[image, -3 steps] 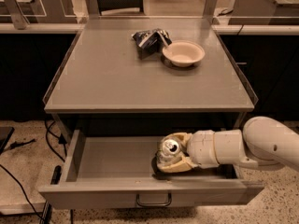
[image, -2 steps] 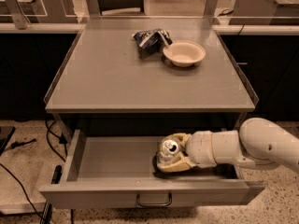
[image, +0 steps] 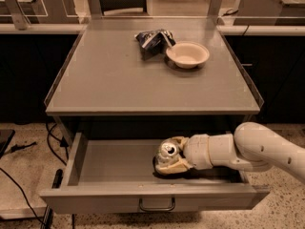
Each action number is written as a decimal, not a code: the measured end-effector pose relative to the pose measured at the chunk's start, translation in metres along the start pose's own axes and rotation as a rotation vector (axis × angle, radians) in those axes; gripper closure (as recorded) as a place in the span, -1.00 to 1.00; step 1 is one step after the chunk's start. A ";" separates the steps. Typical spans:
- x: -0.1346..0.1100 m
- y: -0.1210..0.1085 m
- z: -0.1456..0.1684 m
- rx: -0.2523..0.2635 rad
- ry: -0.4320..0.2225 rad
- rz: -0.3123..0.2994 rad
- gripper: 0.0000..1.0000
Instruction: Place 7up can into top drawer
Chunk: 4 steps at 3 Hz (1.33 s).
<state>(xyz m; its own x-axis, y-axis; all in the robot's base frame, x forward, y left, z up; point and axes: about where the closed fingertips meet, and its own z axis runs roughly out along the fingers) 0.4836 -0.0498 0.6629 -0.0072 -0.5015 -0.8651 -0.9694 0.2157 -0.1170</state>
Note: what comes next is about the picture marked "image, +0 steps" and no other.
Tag black floor cable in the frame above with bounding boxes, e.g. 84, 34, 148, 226
0, 121, 70, 227

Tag grey cabinet table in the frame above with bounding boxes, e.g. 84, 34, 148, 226
43, 0, 265, 169

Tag dark flat device on floor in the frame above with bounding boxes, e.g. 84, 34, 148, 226
0, 129, 15, 158

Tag metal drawer handle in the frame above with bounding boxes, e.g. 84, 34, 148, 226
138, 198, 175, 213

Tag blue crumpled chip bag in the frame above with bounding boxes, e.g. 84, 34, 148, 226
135, 29, 175, 60

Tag green white 7up can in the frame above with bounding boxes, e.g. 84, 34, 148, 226
155, 138, 180, 168

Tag open grey top drawer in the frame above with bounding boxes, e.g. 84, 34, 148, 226
40, 133, 269, 214

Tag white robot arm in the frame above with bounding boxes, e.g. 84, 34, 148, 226
154, 122, 305, 183

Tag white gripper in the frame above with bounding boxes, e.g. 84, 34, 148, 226
155, 135, 213, 176

